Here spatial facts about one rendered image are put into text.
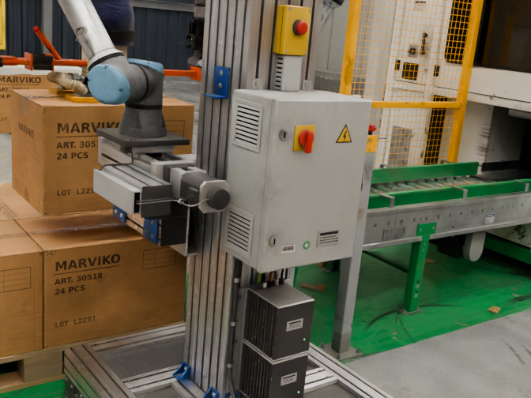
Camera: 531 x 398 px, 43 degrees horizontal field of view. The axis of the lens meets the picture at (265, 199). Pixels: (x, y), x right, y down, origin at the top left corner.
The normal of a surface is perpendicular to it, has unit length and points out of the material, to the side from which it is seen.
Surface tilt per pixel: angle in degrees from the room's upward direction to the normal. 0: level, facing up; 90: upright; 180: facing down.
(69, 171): 91
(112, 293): 90
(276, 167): 90
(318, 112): 90
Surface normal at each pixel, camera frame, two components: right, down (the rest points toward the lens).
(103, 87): -0.36, 0.31
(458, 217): 0.57, 0.26
